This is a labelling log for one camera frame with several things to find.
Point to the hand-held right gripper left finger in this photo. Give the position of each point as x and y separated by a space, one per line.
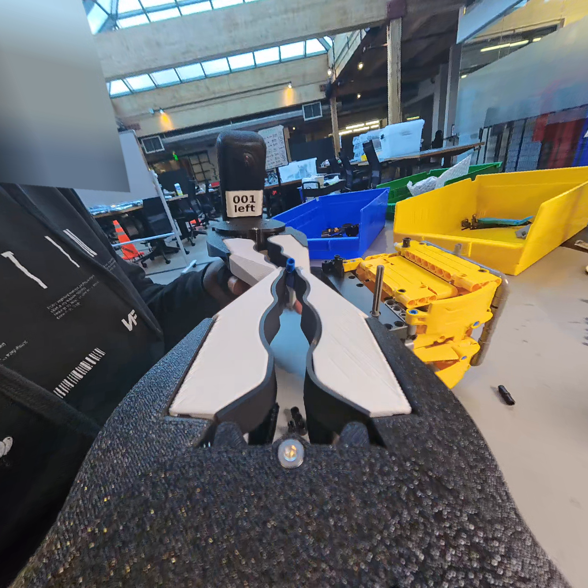
220 367

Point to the small black connector pin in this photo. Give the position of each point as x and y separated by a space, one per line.
506 395

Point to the small blue connector pin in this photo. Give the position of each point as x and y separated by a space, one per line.
290 266

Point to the grey-green tool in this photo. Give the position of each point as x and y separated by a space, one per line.
501 221

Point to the green plastic bin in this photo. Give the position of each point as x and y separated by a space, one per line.
478 173

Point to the black loose parts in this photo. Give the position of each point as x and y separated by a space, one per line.
340 231

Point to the person in black hoodie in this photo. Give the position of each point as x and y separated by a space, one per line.
55 303

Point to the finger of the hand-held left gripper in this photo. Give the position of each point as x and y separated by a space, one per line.
294 253
248 262

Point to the yellow plastic bin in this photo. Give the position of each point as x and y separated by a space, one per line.
551 211

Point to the yellow toy block robot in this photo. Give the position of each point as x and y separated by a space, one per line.
432 294

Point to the blue plastic bin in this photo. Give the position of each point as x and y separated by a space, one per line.
354 216

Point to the white plastic bag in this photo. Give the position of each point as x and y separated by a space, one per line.
441 176

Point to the grey metal axle rod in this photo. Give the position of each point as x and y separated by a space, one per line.
378 289

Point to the person's left hand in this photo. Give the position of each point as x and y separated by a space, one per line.
222 285

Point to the white machine box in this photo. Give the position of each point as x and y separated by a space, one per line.
395 138

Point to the grey desk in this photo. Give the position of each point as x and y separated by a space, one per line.
542 367

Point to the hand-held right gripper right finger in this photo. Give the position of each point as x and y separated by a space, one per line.
358 367

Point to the orange traffic cone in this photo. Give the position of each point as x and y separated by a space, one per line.
126 243

